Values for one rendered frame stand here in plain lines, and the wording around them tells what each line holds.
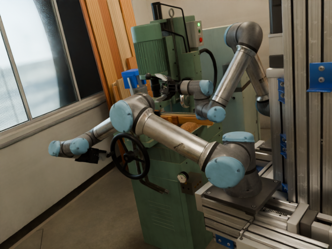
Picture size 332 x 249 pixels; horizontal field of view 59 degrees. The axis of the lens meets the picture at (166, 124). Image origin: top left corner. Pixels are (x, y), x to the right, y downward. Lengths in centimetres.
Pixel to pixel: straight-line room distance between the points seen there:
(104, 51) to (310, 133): 249
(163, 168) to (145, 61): 65
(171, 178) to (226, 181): 85
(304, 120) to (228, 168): 35
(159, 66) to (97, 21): 164
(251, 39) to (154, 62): 62
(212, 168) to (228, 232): 41
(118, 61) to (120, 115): 240
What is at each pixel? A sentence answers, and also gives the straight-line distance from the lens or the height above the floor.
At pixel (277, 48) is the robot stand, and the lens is 121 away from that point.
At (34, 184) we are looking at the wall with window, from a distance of 282.
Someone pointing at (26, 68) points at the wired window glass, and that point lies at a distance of 285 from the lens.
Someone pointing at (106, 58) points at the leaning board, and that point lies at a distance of 326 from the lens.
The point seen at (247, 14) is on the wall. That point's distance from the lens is 391.
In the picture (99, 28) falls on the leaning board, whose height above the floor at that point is 157.
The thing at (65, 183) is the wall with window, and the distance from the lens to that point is 305.
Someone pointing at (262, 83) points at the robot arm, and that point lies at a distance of 157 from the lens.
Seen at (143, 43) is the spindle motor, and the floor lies 140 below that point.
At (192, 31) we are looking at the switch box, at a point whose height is 142.
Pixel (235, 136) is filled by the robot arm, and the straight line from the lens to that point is 110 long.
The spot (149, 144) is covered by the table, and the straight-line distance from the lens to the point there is 166.
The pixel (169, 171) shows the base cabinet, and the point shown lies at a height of 65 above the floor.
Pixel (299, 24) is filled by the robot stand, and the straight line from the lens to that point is 109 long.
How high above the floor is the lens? 145
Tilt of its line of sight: 18 degrees down
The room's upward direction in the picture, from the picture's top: 9 degrees counter-clockwise
